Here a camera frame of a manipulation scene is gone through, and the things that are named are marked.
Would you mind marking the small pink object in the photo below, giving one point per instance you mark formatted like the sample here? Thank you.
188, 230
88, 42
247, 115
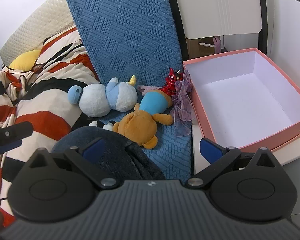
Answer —
217, 43

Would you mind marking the white and blue plush penguin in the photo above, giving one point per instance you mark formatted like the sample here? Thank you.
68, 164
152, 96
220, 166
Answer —
95, 100

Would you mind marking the blue textured blanket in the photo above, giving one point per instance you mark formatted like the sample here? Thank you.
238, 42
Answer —
127, 42

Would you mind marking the dark denim cap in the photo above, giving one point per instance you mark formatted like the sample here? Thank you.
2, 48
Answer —
115, 150

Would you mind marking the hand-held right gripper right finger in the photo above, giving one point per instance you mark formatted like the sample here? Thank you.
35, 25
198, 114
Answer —
210, 150

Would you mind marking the brown cardboard box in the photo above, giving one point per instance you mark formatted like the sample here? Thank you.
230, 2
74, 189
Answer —
192, 50

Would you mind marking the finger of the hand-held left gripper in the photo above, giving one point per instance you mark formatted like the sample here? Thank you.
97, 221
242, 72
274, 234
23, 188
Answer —
10, 146

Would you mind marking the orange black striped quilt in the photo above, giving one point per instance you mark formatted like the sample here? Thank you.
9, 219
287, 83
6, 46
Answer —
47, 100

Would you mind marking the pink cardboard box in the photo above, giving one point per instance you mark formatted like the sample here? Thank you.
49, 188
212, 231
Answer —
240, 100

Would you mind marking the cream quilted headboard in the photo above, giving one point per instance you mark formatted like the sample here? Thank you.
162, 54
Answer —
40, 22

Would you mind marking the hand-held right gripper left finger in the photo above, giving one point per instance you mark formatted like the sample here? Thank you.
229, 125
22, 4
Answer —
93, 148

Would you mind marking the small plush panda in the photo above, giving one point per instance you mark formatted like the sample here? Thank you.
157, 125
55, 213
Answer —
107, 126

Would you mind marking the white chair black frame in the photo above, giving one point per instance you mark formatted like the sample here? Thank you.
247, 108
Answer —
215, 10

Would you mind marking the red devil figurine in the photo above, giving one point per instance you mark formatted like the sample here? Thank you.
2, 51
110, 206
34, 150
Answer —
171, 85

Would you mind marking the yellow pillow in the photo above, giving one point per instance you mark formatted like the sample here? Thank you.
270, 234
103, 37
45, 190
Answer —
25, 60

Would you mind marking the brown plush bear blue shirt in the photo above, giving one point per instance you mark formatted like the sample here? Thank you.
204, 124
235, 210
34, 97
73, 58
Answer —
137, 125

